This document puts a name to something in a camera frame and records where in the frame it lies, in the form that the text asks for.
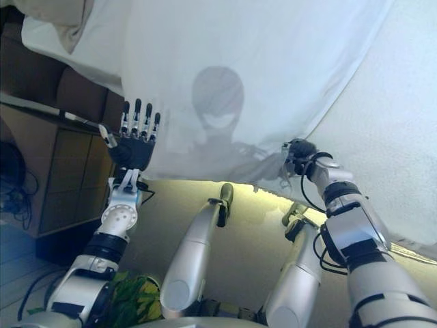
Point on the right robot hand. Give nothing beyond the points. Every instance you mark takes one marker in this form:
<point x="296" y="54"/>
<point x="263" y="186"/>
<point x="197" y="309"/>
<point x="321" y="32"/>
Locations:
<point x="298" y="150"/>

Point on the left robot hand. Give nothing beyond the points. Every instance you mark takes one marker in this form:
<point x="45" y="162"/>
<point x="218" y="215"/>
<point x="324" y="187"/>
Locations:
<point x="133" y="150"/>

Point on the white duvet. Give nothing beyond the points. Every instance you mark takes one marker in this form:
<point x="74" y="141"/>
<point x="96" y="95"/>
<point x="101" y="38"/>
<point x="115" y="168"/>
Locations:
<point x="239" y="51"/>

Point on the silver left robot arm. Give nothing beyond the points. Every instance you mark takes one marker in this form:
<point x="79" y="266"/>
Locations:
<point x="119" y="215"/>

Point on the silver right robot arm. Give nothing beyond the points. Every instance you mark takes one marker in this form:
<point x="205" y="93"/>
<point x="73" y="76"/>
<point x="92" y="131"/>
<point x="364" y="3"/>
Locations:
<point x="358" y="225"/>

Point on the wooden nightstand with dark base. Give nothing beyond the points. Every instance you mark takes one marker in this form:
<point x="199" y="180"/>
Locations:
<point x="68" y="171"/>

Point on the silver left robot leg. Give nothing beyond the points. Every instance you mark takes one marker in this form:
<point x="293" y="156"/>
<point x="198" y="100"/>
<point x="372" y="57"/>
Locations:
<point x="191" y="253"/>

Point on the silver robot leg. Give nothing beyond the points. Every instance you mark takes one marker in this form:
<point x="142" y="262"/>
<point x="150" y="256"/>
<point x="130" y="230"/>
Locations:
<point x="191" y="253"/>
<point x="300" y="273"/>

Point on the silver right robot leg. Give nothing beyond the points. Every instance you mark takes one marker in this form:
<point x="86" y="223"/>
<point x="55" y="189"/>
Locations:
<point x="300" y="273"/>

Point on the green leafy plant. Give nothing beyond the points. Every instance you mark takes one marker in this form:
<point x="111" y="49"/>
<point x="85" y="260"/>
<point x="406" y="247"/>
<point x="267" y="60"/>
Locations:
<point x="136" y="297"/>

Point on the large beige pillow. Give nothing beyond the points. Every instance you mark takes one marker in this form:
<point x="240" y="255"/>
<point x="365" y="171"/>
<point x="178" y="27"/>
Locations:
<point x="54" y="13"/>

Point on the silver robot torso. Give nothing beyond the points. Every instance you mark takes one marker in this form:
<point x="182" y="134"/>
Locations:
<point x="198" y="323"/>

